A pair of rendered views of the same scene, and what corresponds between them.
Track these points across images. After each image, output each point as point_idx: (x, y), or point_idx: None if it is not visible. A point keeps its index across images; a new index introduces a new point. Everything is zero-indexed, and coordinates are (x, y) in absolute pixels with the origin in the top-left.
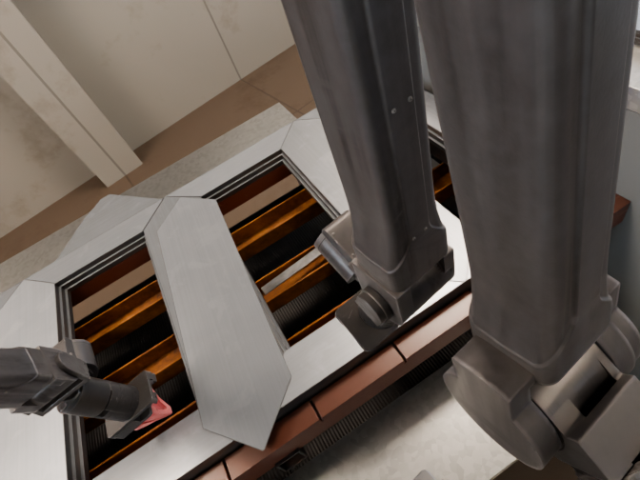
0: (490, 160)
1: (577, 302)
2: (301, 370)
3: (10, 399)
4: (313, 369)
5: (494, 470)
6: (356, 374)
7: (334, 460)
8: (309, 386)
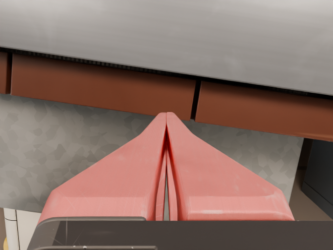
0: None
1: None
2: (10, 2)
3: None
4: (34, 20)
5: None
6: (106, 79)
7: (39, 102)
8: (6, 42)
